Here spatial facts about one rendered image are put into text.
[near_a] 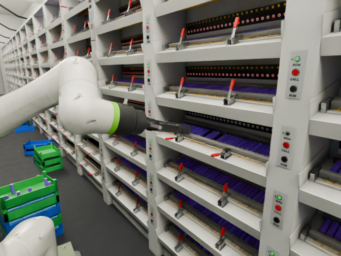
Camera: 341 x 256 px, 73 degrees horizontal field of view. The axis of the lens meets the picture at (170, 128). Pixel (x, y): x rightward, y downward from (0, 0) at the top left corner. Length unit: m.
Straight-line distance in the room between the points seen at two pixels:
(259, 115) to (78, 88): 0.52
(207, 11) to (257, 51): 0.48
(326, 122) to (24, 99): 0.80
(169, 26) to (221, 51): 0.43
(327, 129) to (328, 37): 0.22
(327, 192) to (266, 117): 0.25
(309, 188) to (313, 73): 0.31
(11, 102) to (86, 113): 0.27
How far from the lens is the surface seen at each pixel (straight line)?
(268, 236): 0.89
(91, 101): 0.60
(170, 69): 1.19
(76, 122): 0.59
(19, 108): 0.78
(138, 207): 1.64
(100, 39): 1.78
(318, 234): 0.88
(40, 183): 1.86
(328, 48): 0.69
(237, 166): 0.85
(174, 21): 1.23
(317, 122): 0.70
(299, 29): 0.72
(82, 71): 0.66
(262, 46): 0.76
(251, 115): 0.78
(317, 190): 0.76
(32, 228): 0.93
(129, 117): 0.64
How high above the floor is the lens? 1.08
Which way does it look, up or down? 14 degrees down
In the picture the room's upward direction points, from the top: straight up
